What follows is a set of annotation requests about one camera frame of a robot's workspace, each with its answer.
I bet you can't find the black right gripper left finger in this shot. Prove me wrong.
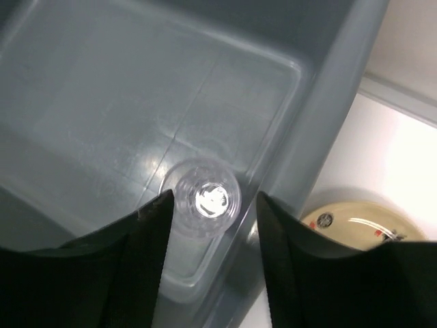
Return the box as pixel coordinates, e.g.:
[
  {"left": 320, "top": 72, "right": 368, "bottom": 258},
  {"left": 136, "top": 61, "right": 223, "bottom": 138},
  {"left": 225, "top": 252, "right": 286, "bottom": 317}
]
[{"left": 1, "top": 191, "right": 174, "bottom": 327}]

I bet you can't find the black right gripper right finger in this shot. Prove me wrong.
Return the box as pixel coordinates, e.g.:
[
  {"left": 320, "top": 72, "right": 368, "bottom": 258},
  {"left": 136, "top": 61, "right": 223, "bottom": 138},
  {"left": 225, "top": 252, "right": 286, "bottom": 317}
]
[{"left": 256, "top": 192, "right": 436, "bottom": 327}]

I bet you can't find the cream plate with calligraphy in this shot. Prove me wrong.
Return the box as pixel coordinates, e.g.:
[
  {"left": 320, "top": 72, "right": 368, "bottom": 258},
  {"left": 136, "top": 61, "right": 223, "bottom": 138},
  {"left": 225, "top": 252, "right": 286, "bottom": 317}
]
[{"left": 301, "top": 201, "right": 427, "bottom": 251}]

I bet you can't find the clear cup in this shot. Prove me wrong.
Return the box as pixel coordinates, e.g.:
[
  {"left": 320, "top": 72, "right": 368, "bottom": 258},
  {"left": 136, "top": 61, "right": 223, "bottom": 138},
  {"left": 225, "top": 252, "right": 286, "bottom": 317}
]
[{"left": 158, "top": 157, "right": 242, "bottom": 241}]

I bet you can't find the grey plastic bin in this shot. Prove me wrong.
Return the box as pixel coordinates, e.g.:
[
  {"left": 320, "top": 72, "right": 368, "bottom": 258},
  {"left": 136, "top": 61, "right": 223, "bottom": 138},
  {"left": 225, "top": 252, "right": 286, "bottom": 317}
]
[{"left": 1, "top": 1, "right": 388, "bottom": 327}]

